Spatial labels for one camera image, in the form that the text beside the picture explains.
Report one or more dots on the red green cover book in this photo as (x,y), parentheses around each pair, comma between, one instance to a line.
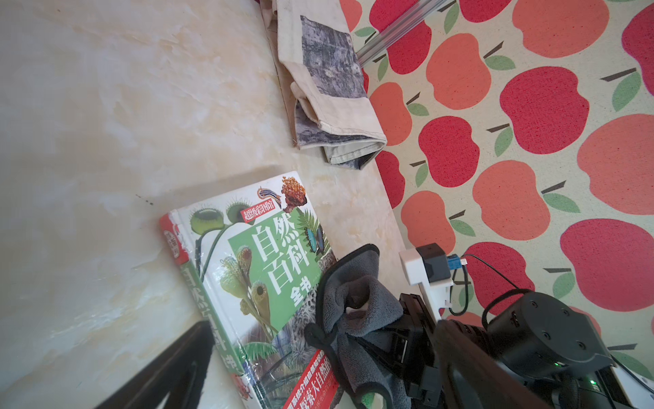
(252,259)

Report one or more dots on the grey green microfibre cloth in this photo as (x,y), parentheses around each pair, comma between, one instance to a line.
(351,304)

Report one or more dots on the right rear aluminium corner post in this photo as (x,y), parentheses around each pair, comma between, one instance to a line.
(416,14)

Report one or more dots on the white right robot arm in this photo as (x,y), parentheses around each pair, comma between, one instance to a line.
(538,353)

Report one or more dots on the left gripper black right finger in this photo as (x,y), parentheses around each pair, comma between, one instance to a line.
(459,357)

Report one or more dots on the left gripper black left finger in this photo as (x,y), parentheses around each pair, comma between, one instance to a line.
(175,379)

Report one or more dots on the cream printed canvas bag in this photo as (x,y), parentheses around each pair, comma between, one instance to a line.
(322,82)

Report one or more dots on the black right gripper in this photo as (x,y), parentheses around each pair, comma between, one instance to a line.
(404,349)

